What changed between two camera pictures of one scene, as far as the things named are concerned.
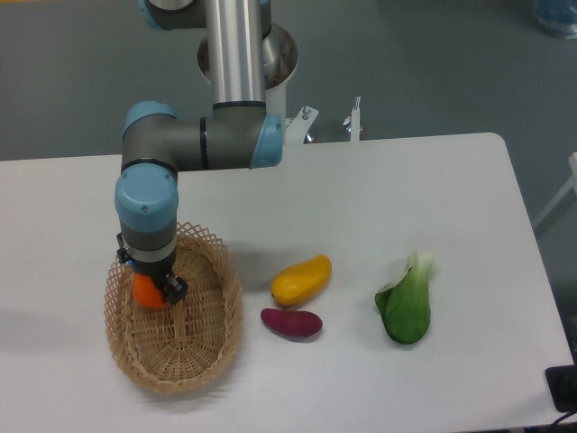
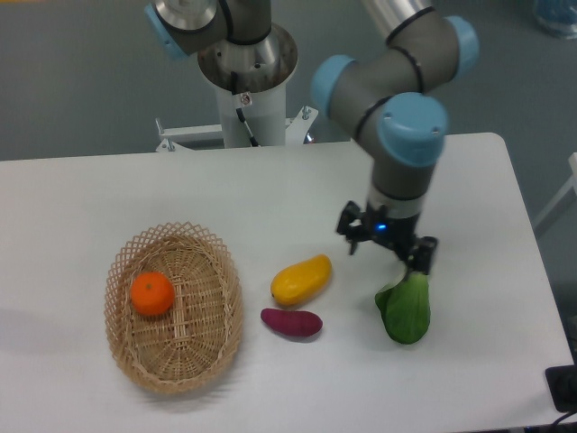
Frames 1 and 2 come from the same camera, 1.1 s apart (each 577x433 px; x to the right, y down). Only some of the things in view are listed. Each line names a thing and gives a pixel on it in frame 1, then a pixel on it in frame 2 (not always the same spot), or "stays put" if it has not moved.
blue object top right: x=558 y=17 stays put
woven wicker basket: x=186 y=346 stays put
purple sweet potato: x=292 y=323 stays put
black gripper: x=175 y=289 to x=398 y=233
